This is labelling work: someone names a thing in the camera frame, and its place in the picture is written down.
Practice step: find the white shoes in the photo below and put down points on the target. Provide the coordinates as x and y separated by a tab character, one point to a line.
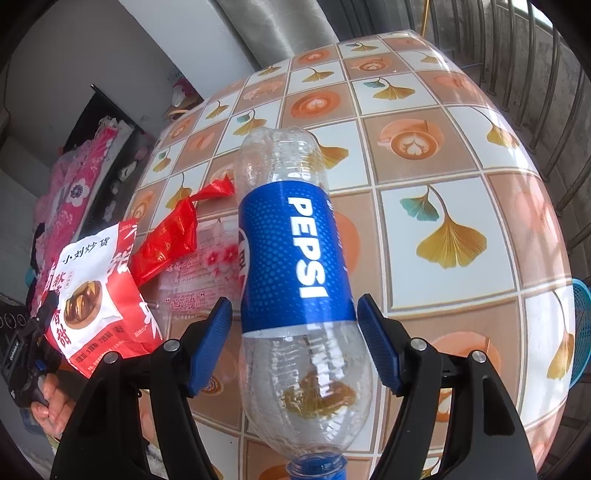
128	170

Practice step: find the red plastic bag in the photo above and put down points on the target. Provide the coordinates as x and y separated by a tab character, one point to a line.
166	240

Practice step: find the pink floral blanket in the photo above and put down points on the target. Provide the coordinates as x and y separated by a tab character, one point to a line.
78	194

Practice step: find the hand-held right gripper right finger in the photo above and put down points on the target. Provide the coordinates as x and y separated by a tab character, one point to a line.
376	341

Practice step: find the white and pink bag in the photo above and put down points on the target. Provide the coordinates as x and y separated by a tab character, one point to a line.
184	91

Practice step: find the clear printed plastic bag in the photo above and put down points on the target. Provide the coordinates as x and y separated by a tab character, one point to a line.
194	277

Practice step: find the red snack packet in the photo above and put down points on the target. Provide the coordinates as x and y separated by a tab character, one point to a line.
92	300

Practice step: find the bed with black frame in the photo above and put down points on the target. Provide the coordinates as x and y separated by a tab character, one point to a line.
117	113

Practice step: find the table with patterned tablecloth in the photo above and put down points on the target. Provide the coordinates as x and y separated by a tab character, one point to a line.
438	161

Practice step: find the person's left hand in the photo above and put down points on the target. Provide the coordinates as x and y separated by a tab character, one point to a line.
55	406

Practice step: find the grey curtain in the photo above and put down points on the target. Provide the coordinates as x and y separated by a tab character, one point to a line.
286	27

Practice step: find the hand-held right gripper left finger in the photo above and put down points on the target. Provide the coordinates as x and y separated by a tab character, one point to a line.
214	341

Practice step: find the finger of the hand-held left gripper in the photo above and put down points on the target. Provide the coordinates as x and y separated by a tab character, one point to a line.
47	309

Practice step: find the blue plastic basket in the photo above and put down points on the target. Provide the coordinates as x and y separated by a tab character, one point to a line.
582	332

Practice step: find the clear bottle with blue label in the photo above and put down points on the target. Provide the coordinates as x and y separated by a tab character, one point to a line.
286	258

